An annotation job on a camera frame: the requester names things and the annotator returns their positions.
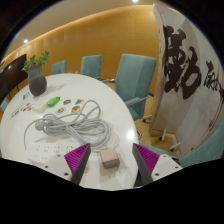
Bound grey coiled power cable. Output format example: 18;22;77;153
23;99;113;151

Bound pale pink charger block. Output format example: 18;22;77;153
99;147;121;171

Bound group of teal office chairs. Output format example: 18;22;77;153
0;53;224;169

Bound potted plant in dark vase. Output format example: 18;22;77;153
21;49;51;98

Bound row of colourful stickers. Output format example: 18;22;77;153
9;102;34;119

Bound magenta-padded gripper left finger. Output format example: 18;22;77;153
41;142;93;186

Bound small green packet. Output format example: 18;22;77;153
47;96;62;108

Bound folding screen with black calligraphy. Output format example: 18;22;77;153
149;3;224;158

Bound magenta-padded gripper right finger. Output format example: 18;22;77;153
131;142;184;188

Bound white power strip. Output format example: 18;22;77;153
26;142;88;165

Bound black wall screen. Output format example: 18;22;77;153
0;54;28;104

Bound flat white box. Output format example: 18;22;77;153
31;96;51;112

